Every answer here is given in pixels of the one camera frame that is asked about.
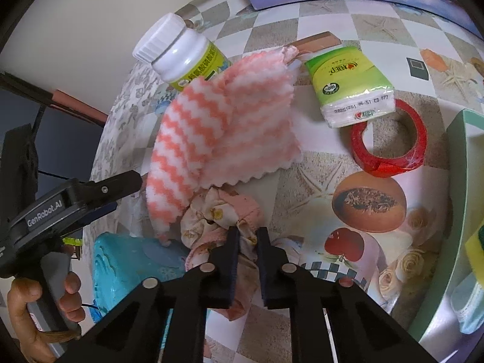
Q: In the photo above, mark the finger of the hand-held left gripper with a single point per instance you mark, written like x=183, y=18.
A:
x=104, y=210
x=113, y=187

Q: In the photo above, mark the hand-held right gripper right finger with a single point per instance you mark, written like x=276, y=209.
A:
x=262, y=245

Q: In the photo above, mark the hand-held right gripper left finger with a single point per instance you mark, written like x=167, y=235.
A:
x=232, y=245

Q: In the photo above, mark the pink floral scrunchie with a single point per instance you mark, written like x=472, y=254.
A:
x=211, y=215

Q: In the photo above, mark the white tray with green rim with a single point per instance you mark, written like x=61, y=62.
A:
x=455, y=166

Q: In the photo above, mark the green yellow scouring sponge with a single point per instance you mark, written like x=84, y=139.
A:
x=476, y=249

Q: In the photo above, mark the person's left hand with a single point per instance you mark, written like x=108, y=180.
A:
x=22, y=317

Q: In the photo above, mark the teal wet wipes pack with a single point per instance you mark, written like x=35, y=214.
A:
x=124, y=264

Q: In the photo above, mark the white cloth with grey leaves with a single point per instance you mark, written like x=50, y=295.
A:
x=124, y=121

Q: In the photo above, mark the dark furniture with red edge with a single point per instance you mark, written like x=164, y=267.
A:
x=56, y=140

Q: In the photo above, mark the checkered printed tablecloth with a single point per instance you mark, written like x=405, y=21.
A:
x=321, y=193

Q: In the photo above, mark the pink white zigzag cloth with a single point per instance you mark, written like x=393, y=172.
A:
x=227, y=121

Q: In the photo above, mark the white pill bottle green label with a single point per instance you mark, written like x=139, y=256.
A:
x=177, y=53

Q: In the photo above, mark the green tissue pack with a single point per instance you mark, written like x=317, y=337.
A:
x=340, y=79

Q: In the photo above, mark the red tape roll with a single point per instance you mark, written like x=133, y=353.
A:
x=416, y=128

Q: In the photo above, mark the blue face mask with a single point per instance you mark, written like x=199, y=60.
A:
x=470, y=306

